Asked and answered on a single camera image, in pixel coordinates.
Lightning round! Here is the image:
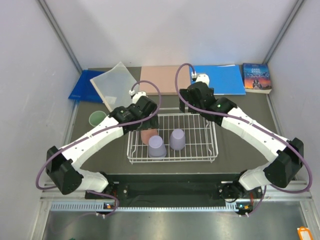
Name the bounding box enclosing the pink cup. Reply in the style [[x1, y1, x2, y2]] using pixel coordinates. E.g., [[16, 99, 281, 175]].
[[140, 128, 158, 145]]

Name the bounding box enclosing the purple cup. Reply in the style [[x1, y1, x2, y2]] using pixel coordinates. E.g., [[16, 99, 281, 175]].
[[148, 135, 167, 158], [169, 129, 186, 151]]

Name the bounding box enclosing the green cup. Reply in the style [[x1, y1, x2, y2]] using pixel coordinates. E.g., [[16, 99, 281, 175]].
[[88, 110, 107, 127]]

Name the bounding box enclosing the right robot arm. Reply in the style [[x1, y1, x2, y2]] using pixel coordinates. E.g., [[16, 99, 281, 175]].
[[178, 81, 304, 198]]

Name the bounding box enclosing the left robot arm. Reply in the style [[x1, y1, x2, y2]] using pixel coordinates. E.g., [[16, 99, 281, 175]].
[[45, 96, 158, 199]]

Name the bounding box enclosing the pink board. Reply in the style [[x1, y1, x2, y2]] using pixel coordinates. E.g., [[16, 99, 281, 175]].
[[140, 66, 191, 95]]

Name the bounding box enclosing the white mesh bag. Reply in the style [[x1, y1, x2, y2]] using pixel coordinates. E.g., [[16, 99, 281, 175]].
[[90, 62, 137, 112]]

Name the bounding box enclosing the book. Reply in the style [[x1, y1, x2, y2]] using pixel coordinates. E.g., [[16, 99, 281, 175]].
[[242, 63, 272, 94]]

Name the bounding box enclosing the dark blue folder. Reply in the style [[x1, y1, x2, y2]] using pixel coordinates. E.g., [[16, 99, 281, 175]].
[[68, 70, 104, 104]]

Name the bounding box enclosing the orange key tag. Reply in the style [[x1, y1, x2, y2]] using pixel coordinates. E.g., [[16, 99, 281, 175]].
[[297, 226, 313, 240]]

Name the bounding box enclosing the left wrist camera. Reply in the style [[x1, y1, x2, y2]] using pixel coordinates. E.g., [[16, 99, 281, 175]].
[[129, 90, 147, 104]]

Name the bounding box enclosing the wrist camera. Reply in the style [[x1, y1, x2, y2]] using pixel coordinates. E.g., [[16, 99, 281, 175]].
[[129, 90, 147, 104], [191, 72, 210, 86]]

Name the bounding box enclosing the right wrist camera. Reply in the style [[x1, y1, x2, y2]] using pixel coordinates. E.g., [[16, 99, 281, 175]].
[[191, 72, 210, 86]]

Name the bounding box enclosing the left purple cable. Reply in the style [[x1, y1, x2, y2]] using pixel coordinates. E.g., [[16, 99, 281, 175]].
[[36, 80, 162, 191]]

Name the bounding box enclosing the purple cable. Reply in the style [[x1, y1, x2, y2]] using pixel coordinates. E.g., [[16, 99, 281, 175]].
[[174, 62, 313, 193], [36, 80, 162, 191]]

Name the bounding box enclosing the white wire dish rack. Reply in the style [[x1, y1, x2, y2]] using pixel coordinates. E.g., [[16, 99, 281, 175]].
[[127, 113, 219, 164]]

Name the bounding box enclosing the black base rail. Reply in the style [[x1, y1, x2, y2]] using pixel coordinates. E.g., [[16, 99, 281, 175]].
[[85, 173, 262, 208]]

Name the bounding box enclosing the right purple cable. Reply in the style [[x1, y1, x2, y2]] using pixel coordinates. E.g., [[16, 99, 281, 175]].
[[174, 62, 313, 193]]

